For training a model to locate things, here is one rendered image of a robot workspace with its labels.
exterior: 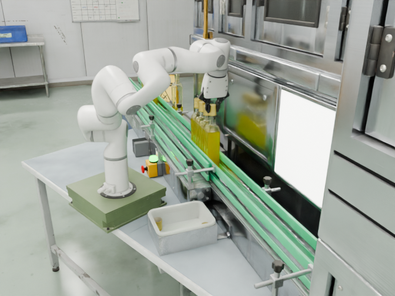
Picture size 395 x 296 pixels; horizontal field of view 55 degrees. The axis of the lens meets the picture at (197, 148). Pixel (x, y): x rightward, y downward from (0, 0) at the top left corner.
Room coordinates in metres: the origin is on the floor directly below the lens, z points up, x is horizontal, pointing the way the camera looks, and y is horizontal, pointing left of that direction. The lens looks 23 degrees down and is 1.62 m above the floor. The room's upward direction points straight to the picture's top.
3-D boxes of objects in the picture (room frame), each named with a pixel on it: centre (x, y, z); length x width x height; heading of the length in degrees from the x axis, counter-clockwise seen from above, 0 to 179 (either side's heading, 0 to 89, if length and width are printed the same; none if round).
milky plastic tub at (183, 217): (1.20, 0.06, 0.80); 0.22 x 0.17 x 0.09; 111
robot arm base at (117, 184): (1.39, 0.34, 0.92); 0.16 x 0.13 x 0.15; 146
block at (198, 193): (1.35, -0.01, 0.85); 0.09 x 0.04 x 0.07; 111
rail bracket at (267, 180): (1.19, -0.27, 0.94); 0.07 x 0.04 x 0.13; 111
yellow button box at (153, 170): (1.72, 0.22, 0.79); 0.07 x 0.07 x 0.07; 21
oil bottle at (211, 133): (1.51, -0.06, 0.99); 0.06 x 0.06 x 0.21; 20
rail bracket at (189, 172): (1.34, 0.01, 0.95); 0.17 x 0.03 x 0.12; 111
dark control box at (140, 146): (1.98, 0.32, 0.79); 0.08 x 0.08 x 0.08; 21
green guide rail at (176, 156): (2.18, 0.33, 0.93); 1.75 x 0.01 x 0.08; 21
